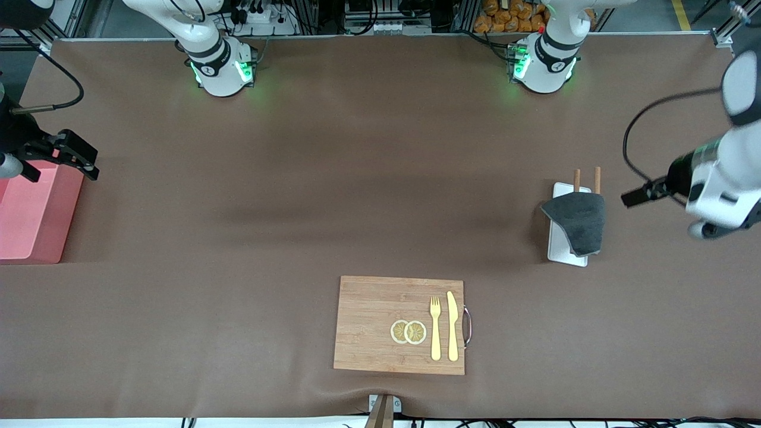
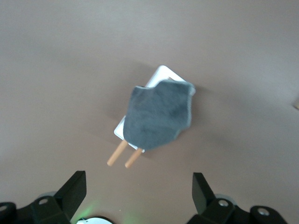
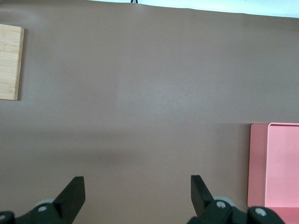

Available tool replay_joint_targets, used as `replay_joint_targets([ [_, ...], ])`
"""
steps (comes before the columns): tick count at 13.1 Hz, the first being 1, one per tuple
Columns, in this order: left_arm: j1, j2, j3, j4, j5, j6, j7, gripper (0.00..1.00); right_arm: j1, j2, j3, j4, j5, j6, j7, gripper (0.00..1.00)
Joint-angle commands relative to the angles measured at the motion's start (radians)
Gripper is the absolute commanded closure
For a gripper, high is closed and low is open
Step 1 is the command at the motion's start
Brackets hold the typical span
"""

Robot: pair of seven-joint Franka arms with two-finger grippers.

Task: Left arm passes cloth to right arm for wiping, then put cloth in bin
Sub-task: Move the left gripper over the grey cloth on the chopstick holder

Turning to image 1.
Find grey and red cloth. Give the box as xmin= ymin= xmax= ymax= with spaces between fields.
xmin=541 ymin=191 xmax=606 ymax=257

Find pink plastic bin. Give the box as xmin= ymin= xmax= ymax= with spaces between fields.
xmin=0 ymin=159 xmax=85 ymax=265

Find white rack base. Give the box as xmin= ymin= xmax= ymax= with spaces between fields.
xmin=548 ymin=182 xmax=592 ymax=267

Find orange snack bags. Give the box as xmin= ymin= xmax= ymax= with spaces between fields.
xmin=474 ymin=0 xmax=595 ymax=33

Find white power strip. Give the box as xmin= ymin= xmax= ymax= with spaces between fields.
xmin=229 ymin=0 xmax=298 ymax=36

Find yellow knife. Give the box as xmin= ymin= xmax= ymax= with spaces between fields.
xmin=446 ymin=291 xmax=460 ymax=362

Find yellow fork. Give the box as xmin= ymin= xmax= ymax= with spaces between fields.
xmin=429 ymin=296 xmax=442 ymax=361

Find wooden cutting board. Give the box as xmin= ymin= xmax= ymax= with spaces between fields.
xmin=334 ymin=276 xmax=466 ymax=376

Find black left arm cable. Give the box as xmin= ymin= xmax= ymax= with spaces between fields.
xmin=622 ymin=88 xmax=723 ymax=206

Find camera stand bracket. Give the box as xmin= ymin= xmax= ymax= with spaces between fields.
xmin=364 ymin=394 xmax=402 ymax=428

